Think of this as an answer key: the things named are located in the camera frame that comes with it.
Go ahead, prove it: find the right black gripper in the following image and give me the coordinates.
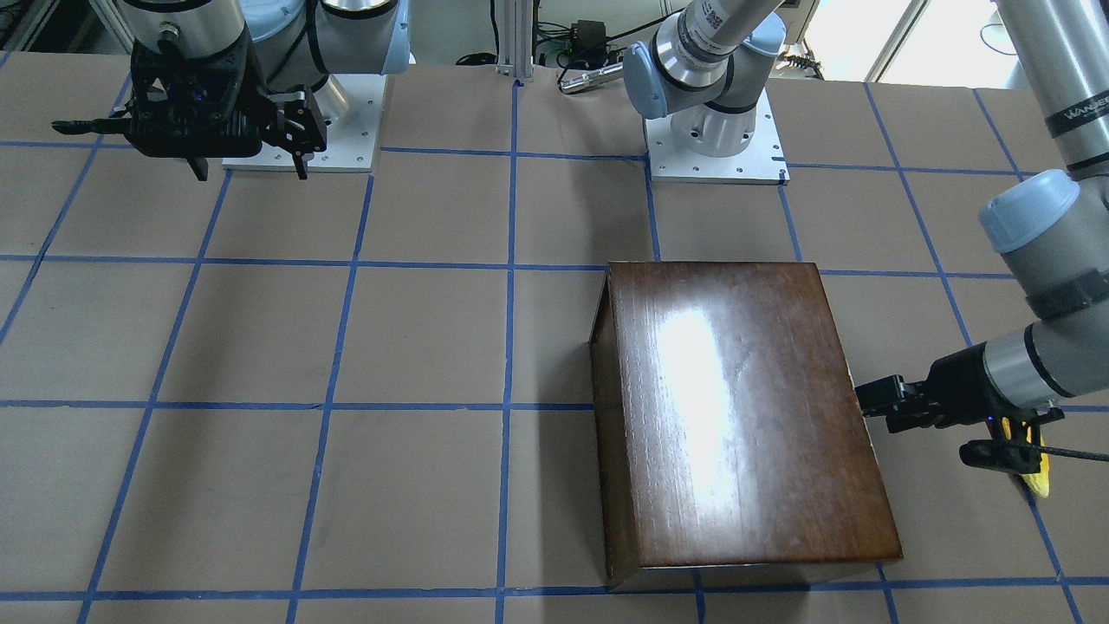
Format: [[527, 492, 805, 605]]
[[126, 39, 328, 182]]

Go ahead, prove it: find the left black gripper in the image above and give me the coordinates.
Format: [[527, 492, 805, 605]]
[[854, 347, 1041, 473]]

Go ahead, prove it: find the yellow toy corn cob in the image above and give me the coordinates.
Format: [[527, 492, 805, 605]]
[[1001, 416, 1051, 499]]

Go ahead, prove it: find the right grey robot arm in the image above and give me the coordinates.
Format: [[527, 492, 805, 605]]
[[101, 1, 413, 180]]

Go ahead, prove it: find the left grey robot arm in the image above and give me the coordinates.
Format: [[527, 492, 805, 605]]
[[622, 1, 1108, 475]]

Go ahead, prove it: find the dark brown wooden cabinet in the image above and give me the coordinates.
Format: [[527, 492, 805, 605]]
[[589, 260, 904, 592]]

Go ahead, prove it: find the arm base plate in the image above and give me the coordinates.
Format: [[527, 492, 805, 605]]
[[643, 90, 791, 185], [221, 73, 387, 173]]

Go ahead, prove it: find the aluminium profile post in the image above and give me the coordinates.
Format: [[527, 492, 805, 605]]
[[490, 1, 538, 86]]

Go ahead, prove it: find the black cables bundle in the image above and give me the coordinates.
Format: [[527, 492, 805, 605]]
[[455, 0, 668, 70]]

